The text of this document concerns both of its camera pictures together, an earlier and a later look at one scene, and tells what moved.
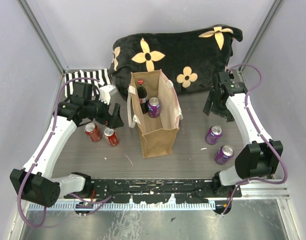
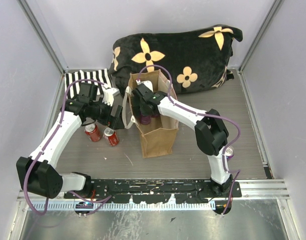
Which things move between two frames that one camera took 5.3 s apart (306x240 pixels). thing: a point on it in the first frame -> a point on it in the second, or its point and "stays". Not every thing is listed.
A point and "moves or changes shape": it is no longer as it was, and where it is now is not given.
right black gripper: (212, 97) -> (135, 104)
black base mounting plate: (159, 190) stays
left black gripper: (108, 118) stays
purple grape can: (215, 132) moves or changes shape
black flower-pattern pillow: (194, 59) stays
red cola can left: (92, 129) stays
